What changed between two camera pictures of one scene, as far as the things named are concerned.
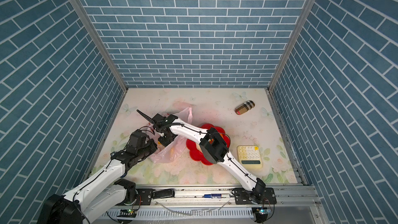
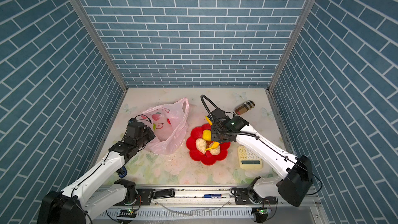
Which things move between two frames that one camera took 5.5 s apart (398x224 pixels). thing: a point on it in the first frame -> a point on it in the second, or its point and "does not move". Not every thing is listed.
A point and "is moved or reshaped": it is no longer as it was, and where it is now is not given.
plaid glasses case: (244, 107) does not move
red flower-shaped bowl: (197, 154) does not move
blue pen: (213, 196) does not move
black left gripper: (152, 143) -> (150, 133)
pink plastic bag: (173, 151) is moved or reshaped
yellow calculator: (250, 156) does not move
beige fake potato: (198, 147) does not move
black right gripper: (165, 143) -> (213, 136)
